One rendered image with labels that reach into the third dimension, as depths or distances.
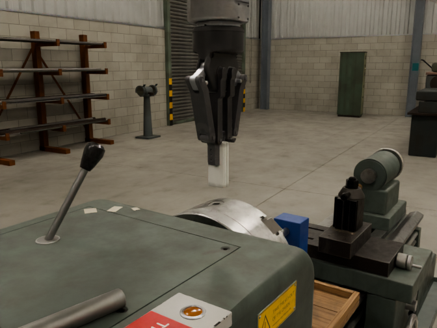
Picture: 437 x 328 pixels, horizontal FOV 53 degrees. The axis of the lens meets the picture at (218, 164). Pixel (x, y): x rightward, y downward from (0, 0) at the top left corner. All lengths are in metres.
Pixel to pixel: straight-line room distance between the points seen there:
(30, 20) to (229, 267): 8.28
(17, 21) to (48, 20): 0.64
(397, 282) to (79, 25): 8.62
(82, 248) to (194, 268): 0.18
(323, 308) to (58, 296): 0.85
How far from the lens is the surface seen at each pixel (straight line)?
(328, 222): 1.97
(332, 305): 1.30
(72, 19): 9.36
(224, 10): 0.62
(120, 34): 10.28
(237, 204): 0.94
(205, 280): 0.58
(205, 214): 0.87
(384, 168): 1.91
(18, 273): 0.65
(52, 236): 0.74
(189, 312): 0.51
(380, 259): 1.40
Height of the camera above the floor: 1.52
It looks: 13 degrees down
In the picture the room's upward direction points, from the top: straight up
